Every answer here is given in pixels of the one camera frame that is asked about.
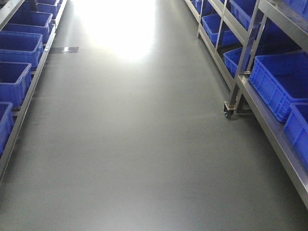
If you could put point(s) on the right steel shelf rack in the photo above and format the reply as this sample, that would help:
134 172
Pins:
261 49

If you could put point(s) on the steel shelf rack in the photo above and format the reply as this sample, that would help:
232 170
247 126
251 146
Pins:
261 49
20 112

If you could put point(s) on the left steel shelf rack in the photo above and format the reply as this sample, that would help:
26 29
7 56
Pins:
20 112

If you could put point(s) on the blue plastic bin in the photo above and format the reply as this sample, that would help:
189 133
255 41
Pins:
211 24
280 80
31 22
296 130
15 80
231 60
6 124
21 47

